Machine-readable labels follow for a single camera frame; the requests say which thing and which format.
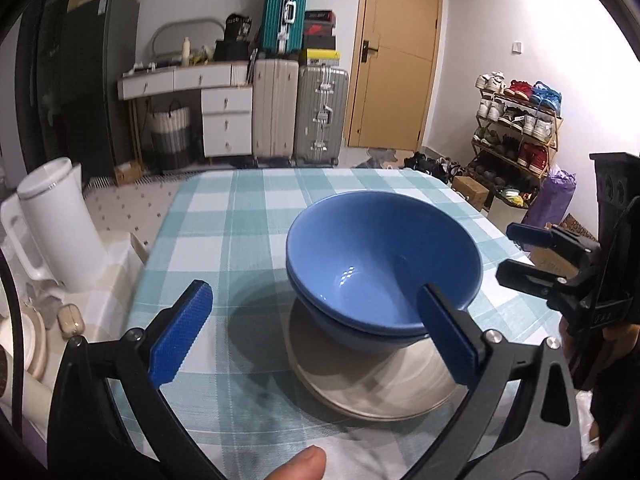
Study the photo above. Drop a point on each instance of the wall light switch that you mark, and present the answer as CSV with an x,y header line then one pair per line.
x,y
518,46

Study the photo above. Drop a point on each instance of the silver suitcase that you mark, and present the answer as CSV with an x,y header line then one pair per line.
x,y
320,110

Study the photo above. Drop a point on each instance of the beige earbuds case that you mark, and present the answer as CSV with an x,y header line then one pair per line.
x,y
72,322

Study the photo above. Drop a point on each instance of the white dressing desk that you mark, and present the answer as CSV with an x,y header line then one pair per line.
x,y
150,85

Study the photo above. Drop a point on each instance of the dark refrigerator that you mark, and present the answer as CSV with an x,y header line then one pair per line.
x,y
100,85

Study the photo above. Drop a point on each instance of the cluster of loose shoes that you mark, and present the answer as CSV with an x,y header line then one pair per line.
x,y
435,165

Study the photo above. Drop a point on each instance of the patterned cardboard box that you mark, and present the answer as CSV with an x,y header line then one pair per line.
x,y
575,222

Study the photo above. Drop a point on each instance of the rows of assorted shoes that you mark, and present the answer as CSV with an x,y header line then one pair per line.
x,y
532,155

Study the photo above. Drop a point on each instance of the grey door mat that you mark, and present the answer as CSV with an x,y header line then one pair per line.
x,y
380,155

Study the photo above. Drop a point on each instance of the cream bottle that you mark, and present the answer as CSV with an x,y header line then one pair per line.
x,y
186,52

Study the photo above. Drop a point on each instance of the black bag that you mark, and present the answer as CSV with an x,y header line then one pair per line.
x,y
232,45

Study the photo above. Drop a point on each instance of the purple bag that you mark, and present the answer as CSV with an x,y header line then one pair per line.
x,y
550,200

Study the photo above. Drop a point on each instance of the cream round lid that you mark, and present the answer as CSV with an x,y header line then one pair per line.
x,y
30,345

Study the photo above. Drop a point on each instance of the teal suitcase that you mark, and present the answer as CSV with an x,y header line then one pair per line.
x,y
277,15

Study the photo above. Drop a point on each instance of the wooden shoe rack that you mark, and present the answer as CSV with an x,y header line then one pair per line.
x,y
556,135

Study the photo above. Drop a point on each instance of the small cardboard box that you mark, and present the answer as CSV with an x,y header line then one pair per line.
x,y
129,172

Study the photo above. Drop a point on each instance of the teal checked tablecloth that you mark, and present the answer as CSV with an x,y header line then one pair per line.
x,y
225,220

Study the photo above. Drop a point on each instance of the oval mirror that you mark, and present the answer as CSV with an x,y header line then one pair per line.
x,y
165,27

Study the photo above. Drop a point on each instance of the patterned rug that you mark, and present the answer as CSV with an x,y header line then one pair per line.
x,y
120,210

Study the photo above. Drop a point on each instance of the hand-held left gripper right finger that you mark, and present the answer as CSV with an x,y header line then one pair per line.
x,y
447,335

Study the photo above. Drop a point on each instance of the red black shoe box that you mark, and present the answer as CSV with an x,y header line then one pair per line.
x,y
319,30

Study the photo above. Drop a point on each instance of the beige suitcase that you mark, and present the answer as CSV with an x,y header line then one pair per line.
x,y
272,110

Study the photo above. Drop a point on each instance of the blue bowl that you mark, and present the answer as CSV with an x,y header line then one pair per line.
x,y
360,240
350,341

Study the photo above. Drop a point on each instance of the white kettle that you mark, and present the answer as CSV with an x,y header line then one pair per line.
x,y
60,225

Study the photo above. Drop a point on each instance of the yellow box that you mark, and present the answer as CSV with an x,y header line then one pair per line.
x,y
320,57

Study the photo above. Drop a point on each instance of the cream plate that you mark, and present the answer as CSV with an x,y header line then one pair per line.
x,y
400,375
380,418

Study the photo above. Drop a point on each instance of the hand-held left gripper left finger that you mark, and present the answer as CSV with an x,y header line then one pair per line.
x,y
182,330

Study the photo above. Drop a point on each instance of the woven laundry basket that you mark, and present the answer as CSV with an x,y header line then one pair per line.
x,y
170,140

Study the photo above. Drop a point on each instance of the person's left hand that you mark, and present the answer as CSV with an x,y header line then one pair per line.
x,y
305,465

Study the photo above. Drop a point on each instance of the white trash bin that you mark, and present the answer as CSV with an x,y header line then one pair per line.
x,y
502,215

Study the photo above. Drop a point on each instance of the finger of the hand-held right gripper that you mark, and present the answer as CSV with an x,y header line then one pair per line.
x,y
530,237
530,277

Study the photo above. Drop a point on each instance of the person's right hand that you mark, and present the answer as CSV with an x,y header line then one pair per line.
x,y
625,340

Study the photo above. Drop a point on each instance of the wooden door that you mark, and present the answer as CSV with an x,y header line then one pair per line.
x,y
395,85

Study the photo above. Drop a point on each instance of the white drawer cabinet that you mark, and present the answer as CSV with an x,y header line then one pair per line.
x,y
227,120

